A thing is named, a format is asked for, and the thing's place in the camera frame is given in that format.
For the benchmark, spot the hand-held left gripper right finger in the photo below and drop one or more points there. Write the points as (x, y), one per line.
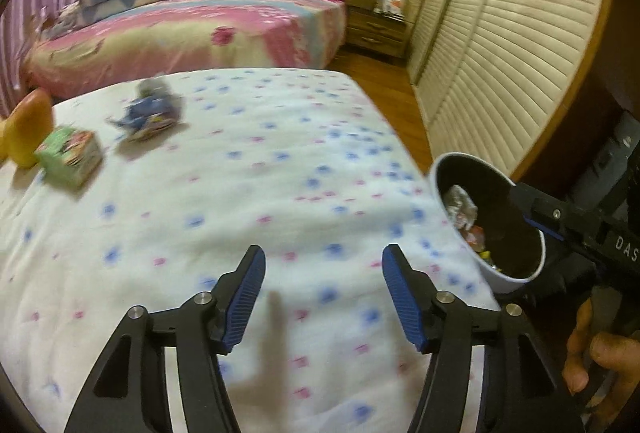
(404, 298)

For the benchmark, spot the green printed carton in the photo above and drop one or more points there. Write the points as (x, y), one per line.
(70, 155)

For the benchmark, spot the pink plastic wrapper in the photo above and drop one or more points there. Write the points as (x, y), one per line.
(474, 235)

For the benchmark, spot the silver foil wrapper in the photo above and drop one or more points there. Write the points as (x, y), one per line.
(460, 205)

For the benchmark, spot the white round trash bin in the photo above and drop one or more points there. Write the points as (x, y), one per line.
(500, 280)

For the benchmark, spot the person's right hand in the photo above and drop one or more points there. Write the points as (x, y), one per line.
(615, 358)

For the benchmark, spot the yellow snack packet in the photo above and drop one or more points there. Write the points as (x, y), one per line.
(486, 258)

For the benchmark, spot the wooden nightstand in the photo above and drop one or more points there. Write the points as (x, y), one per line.
(375, 33)

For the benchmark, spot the blue and white crumpled wrapper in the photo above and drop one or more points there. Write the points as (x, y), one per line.
(147, 113)

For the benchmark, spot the white dotted blanket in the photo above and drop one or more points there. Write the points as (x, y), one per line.
(225, 203)

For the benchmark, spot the white boxes on nightstand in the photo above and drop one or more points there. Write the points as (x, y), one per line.
(395, 2)

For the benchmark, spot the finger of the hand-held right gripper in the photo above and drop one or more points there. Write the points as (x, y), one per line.
(550, 215)

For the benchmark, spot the bed with floral sheet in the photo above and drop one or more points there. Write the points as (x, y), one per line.
(190, 38)

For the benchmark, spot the cream slatted wardrobe doors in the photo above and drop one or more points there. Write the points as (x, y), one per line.
(500, 53)

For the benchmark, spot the beige teddy bear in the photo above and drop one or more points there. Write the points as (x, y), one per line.
(25, 128)

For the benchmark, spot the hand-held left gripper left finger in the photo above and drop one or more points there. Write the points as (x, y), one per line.
(245, 298)

